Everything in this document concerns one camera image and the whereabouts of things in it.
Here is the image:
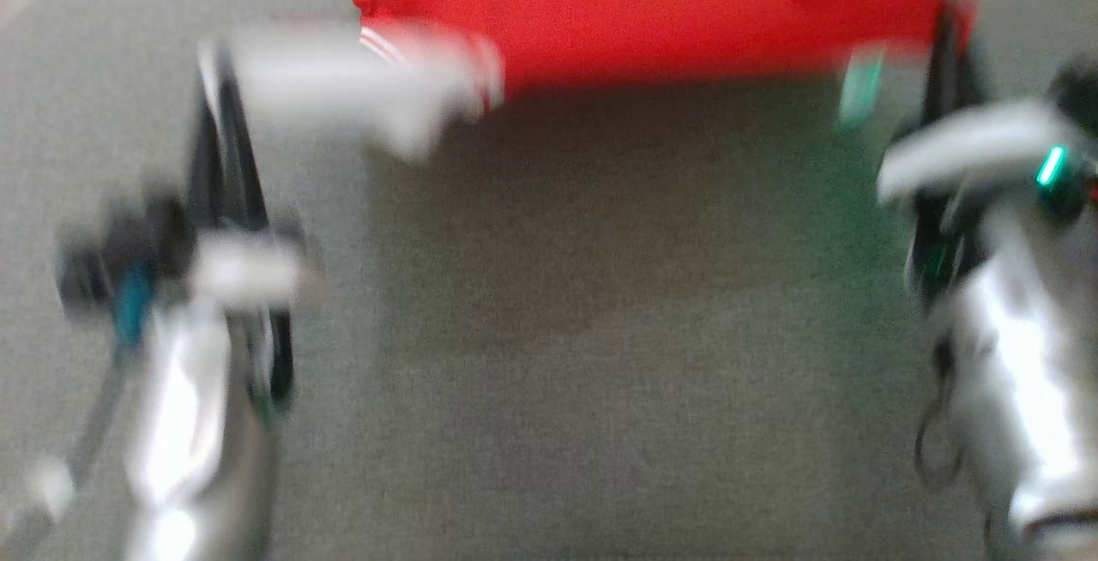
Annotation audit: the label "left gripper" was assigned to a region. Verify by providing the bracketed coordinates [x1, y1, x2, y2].
[187, 45, 320, 412]

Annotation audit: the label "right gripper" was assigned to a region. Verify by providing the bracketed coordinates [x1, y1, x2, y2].
[875, 8, 1075, 309]

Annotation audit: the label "red Bulls jersey white sleeves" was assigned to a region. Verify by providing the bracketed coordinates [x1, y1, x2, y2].
[199, 0, 979, 160]

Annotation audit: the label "grey fabric sofa seat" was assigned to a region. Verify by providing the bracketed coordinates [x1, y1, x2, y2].
[0, 0, 1098, 561]

